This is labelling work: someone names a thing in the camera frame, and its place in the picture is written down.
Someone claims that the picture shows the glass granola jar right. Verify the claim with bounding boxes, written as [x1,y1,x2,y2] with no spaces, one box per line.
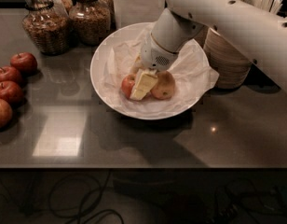
[69,0,111,46]

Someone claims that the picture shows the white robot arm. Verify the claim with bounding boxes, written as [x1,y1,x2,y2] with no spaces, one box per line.
[135,0,287,93]

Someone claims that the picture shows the white crumpled paper liner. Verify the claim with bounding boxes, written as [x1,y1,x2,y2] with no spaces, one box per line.
[102,23,220,117]

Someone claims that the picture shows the white napkin dispenser box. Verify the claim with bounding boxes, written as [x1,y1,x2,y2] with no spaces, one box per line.
[114,0,165,28]

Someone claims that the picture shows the large white bowl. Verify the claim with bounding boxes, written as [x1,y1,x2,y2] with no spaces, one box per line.
[89,21,211,120]

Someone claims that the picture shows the yellowish apple in bowl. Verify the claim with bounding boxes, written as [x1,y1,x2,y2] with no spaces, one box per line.
[151,71,175,100]

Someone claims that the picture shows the red apple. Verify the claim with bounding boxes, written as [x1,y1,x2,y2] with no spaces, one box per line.
[0,99,13,128]
[121,74,135,99]
[0,81,24,106]
[0,66,23,85]
[10,52,37,76]

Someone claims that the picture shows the black floor cable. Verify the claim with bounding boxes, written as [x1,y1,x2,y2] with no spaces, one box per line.
[48,170,125,224]

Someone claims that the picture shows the stack paper bowls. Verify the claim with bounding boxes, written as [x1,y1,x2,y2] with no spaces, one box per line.
[203,28,252,90]
[194,26,208,47]

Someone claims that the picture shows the glass granola jar left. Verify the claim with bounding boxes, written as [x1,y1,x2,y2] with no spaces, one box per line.
[22,0,70,55]

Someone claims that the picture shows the rear stack paper bowls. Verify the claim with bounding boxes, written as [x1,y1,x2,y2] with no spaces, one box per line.
[194,26,208,47]

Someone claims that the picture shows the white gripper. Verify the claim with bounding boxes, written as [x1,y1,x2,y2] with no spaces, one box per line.
[130,33,178,101]

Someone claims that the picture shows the front stack paper bowls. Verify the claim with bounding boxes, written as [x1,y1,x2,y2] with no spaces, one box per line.
[203,28,252,90]

